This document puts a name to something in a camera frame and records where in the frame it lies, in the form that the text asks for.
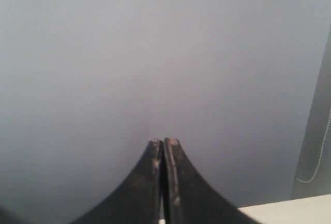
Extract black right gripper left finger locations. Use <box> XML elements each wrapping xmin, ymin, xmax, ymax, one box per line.
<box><xmin>72</xmin><ymin>139</ymin><xmax>163</xmax><ymax>224</ymax></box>

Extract white bead blind cord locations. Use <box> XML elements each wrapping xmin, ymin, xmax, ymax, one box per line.
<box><xmin>295</xmin><ymin>104</ymin><xmax>331</xmax><ymax>183</ymax></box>

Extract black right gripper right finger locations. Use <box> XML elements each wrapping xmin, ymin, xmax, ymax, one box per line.
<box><xmin>163</xmin><ymin>138</ymin><xmax>255</xmax><ymax>224</ymax></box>

